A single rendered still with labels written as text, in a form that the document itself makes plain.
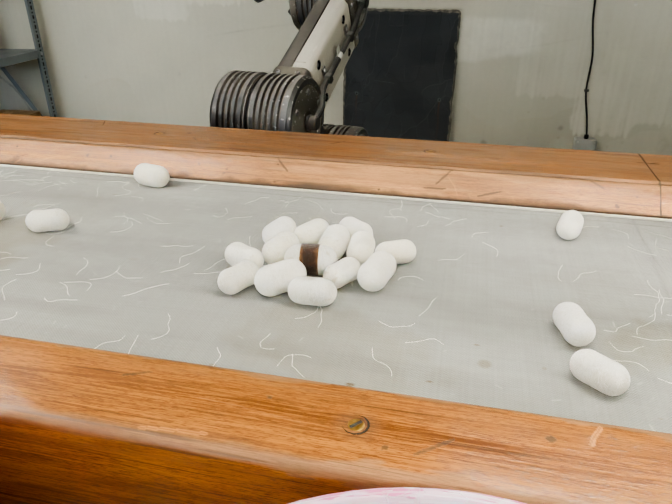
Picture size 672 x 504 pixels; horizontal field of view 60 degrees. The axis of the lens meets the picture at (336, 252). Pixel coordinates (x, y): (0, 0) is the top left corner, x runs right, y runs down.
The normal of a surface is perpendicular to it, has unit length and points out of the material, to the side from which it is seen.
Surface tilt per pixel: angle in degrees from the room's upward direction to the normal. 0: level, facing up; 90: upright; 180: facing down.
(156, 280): 0
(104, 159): 45
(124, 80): 90
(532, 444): 0
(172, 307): 0
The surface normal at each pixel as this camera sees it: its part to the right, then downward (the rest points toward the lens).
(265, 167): -0.15, -0.32
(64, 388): 0.00, -0.89
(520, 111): -0.20, 0.44
